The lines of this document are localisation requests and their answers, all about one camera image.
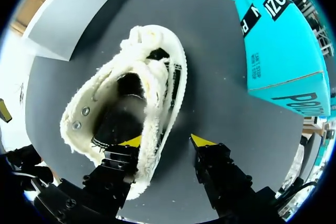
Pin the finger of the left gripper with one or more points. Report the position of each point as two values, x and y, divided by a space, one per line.
4 111

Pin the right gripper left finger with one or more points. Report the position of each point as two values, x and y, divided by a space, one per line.
115 171

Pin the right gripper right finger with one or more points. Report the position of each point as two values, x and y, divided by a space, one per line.
220 174

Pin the white fluffy shoe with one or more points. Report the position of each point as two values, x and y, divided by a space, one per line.
155 98

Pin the large teal box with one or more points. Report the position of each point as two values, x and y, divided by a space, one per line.
281 51

